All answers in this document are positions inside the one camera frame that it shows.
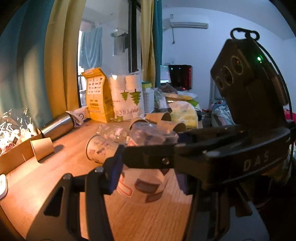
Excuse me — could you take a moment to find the clear plastic cup with labels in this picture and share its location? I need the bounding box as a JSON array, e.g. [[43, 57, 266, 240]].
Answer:
[[116, 122, 178, 205]]

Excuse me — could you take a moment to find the small brown paper cup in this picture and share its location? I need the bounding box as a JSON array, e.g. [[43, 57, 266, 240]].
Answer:
[[30, 138, 54, 161]]

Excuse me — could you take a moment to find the white printed paper cup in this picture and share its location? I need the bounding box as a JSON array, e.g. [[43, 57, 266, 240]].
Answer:
[[85, 135, 119, 164]]

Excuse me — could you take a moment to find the brown printed paper cup front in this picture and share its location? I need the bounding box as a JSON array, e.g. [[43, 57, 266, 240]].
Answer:
[[157, 120, 187, 133]]

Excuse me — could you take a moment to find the brown paper cup back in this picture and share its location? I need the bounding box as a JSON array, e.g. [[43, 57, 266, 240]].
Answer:
[[145, 112, 171, 123]]

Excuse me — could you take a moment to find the clear plastic cup lying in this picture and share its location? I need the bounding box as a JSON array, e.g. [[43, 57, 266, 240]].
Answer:
[[96, 123, 130, 145]]

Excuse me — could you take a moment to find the brown paper cup left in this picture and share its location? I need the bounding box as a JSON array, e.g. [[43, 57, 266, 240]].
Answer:
[[129, 116, 148, 130]]

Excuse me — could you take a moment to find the bagged white paper cup stack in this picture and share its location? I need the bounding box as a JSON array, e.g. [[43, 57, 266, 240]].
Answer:
[[108, 72, 144, 122]]

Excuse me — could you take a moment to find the white desk lamp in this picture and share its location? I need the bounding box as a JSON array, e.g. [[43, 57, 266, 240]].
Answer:
[[0, 174, 8, 199]]

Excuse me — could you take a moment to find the yellow plastic bag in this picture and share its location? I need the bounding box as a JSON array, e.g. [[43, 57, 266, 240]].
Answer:
[[169, 101, 198, 129]]

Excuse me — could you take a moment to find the cardboard tray box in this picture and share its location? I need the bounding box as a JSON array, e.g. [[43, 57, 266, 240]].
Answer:
[[0, 132, 43, 175]]

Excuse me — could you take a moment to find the white air conditioner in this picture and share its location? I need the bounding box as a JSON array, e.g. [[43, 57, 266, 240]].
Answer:
[[163, 18, 209, 31]]

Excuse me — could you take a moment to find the computer monitor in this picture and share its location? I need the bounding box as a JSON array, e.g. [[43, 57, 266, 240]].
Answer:
[[160, 65, 171, 84]]

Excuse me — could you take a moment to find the stainless steel thermos bottle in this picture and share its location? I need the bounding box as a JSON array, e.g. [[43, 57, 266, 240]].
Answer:
[[41, 113, 74, 141]]

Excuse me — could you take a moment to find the yellow curtain right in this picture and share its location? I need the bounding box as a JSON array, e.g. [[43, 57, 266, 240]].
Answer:
[[140, 0, 156, 87]]

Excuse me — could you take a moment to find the yellow curtain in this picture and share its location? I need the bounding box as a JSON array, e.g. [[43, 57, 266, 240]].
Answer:
[[140, 0, 156, 87], [44, 0, 86, 118]]

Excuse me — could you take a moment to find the crinkled clear snack bag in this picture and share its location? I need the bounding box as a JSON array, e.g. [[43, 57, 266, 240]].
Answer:
[[1, 108, 39, 155]]

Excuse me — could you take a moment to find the white blue small box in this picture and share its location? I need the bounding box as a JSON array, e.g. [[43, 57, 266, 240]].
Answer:
[[66, 106, 90, 128]]

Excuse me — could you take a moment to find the teal curtain right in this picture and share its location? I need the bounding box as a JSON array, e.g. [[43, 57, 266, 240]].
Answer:
[[152, 0, 163, 87]]

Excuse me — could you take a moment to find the teal curtain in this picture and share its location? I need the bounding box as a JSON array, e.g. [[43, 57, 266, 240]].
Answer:
[[1, 1, 54, 128], [152, 0, 163, 87]]

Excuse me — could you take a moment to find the yellow paper bag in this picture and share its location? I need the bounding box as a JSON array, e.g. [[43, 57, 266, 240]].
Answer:
[[82, 67, 114, 123]]

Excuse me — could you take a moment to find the yellow curtain left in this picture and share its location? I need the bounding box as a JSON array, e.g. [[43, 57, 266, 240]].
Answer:
[[44, 0, 86, 118]]

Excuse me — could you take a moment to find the hanging blue cloth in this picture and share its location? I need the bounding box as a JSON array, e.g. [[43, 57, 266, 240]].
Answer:
[[79, 27, 103, 70]]

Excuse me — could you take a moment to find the teal curtain left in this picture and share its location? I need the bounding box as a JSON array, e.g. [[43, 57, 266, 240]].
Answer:
[[1, 1, 54, 128]]

